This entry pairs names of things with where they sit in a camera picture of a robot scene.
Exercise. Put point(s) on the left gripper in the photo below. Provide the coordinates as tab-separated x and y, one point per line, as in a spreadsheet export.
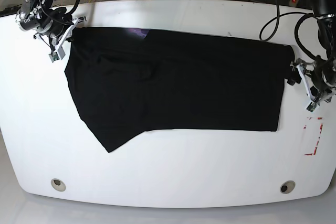
323	75

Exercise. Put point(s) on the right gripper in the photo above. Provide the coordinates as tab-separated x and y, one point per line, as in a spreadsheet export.
38	15

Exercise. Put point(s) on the black printed T-shirt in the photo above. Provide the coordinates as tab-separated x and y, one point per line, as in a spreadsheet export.
124	84

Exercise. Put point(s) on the red tape rectangle marker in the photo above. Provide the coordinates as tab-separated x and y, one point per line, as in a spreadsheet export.
311	135

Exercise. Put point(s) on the right table grommet hole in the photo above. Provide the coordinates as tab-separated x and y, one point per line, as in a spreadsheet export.
287	187

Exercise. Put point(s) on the table grommet hole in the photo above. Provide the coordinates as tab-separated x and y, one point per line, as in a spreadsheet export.
287	187
58	185

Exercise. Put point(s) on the left table grommet hole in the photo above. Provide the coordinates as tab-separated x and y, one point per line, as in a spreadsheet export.
58	185

